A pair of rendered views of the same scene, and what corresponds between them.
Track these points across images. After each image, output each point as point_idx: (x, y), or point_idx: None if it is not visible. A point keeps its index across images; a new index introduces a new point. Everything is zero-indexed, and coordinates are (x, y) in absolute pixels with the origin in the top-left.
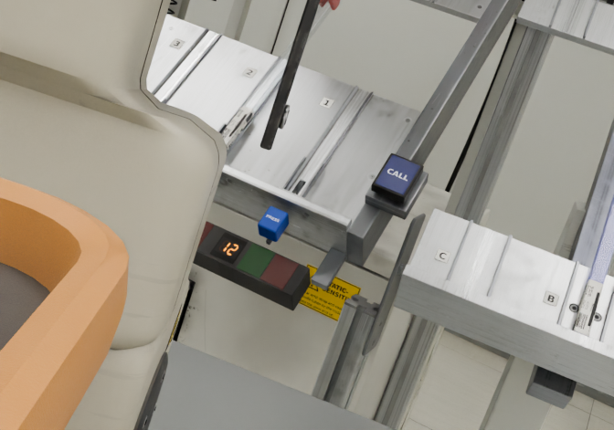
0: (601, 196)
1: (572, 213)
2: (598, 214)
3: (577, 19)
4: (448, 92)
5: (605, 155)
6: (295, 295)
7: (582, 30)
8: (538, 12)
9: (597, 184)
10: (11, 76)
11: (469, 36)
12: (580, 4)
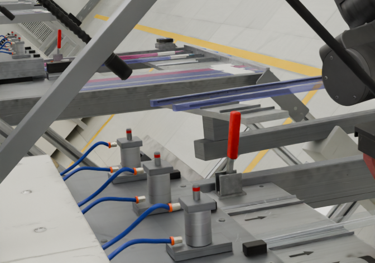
0: (322, 120)
1: (334, 142)
2: (333, 118)
3: (249, 109)
4: (359, 155)
5: (297, 126)
6: None
7: (254, 108)
8: (270, 111)
9: (318, 122)
10: None
11: (302, 168)
12: None
